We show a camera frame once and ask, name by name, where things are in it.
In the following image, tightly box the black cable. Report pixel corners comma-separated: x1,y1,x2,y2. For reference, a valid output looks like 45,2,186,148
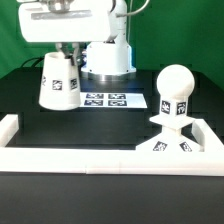
20,56,46,69

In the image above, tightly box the white lamp base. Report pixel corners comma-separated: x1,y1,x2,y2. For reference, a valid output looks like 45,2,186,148
136,115,203,153

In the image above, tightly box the white lamp bulb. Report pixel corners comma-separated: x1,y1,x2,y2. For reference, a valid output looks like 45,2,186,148
157,64,195,117

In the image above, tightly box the white conical lamp shade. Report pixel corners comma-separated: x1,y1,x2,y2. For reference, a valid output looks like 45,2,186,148
39,52,81,110

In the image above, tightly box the white U-shaped frame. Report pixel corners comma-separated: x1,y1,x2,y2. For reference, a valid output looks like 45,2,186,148
0,114,224,176

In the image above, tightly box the white marker sheet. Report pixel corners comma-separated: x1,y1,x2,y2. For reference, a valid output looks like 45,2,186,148
81,92,147,108

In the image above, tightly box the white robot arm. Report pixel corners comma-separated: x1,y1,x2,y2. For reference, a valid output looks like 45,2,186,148
16,0,136,81

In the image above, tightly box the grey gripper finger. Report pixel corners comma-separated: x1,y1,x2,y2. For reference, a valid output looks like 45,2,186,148
55,43,68,58
71,43,80,66

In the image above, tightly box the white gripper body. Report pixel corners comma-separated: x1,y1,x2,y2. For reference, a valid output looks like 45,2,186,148
18,0,115,43

